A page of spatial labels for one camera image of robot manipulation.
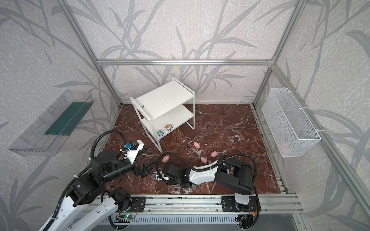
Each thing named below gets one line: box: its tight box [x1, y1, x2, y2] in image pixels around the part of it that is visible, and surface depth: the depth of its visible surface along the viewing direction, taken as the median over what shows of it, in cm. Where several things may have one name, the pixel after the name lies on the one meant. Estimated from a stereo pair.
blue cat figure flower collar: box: [164, 124, 173, 132], surface depth 84 cm
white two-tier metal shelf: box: [129, 77, 196, 154], surface depth 80 cm
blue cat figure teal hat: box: [156, 129, 165, 138], surface depth 82 cm
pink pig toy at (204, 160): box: [200, 156, 208, 165], surface depth 90 cm
